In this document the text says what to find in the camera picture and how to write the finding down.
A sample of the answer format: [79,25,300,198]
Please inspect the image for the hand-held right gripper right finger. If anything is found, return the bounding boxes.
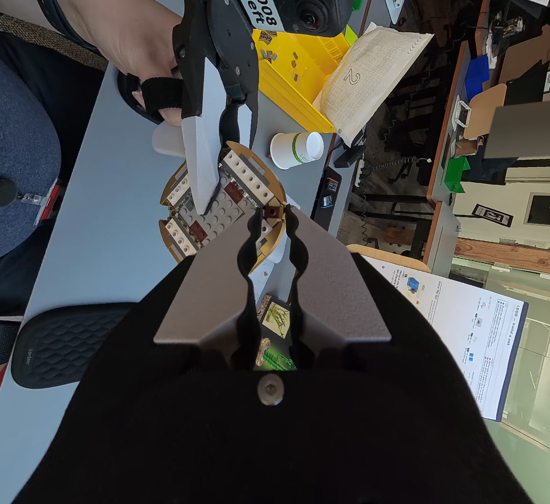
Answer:
[284,204,392,361]

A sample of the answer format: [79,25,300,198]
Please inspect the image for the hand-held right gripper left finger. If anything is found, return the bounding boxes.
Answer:
[152,207,264,368]

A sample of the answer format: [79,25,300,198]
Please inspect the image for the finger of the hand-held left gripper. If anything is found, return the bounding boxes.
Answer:
[180,56,221,215]
[220,98,260,152]

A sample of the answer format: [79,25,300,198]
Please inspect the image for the round gold lego model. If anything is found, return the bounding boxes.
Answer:
[158,140,288,275]

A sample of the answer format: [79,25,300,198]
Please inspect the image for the black lego box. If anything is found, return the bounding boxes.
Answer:
[256,293,298,372]

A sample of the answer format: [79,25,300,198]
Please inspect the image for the person's left hand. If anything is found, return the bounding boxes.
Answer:
[48,0,203,127]

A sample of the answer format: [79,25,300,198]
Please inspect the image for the white paper cup green stripe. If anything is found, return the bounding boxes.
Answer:
[269,130,326,171]

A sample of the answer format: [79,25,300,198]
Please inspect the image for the yellow plastic bin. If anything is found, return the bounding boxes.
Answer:
[250,28,352,134]

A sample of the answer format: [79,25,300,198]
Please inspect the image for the black desk controller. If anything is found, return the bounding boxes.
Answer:
[309,166,343,233]

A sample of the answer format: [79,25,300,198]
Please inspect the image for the black desk clamp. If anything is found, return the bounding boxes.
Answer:
[332,147,367,170]

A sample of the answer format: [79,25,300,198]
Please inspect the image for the wooden edged desk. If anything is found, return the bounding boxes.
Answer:
[423,0,492,279]

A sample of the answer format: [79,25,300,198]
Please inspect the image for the colourful printed sheet on board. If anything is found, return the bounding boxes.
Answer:
[345,243,530,424]

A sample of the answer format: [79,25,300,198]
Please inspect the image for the padded paper envelope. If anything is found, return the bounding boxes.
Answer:
[315,22,435,147]

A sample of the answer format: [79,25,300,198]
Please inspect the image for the clear badge holder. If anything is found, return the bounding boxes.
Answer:
[16,180,66,227]

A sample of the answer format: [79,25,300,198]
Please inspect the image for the small green bin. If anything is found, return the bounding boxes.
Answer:
[444,155,472,194]

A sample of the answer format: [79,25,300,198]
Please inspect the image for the small marker sign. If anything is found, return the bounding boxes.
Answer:
[471,202,515,228]

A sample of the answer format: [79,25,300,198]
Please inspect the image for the cardboard box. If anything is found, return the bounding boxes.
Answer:
[461,82,508,140]

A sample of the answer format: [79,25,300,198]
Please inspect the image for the small blue bin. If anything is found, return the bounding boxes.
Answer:
[463,54,491,104]

